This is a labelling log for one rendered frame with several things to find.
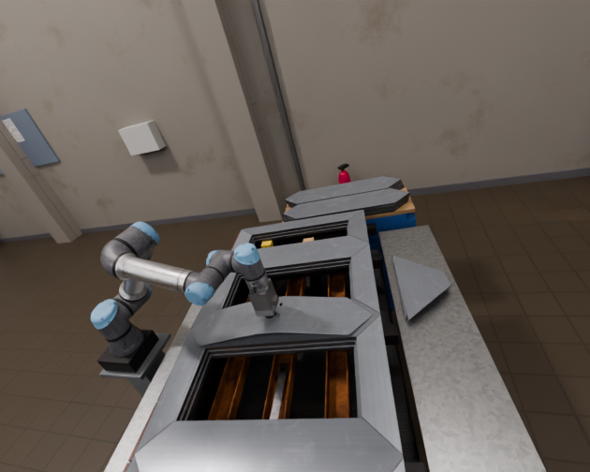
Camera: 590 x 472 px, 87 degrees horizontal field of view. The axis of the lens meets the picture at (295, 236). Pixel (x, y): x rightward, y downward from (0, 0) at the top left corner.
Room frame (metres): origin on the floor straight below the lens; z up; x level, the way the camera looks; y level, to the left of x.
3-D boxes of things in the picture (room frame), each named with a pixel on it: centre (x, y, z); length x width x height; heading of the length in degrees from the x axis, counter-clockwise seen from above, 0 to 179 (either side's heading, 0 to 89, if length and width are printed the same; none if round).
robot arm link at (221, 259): (0.91, 0.26, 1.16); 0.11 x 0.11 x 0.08; 61
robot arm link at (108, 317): (1.13, 0.88, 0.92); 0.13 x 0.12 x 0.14; 151
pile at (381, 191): (1.79, -0.36, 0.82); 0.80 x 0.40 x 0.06; 75
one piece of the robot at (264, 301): (0.87, 0.16, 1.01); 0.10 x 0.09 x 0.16; 72
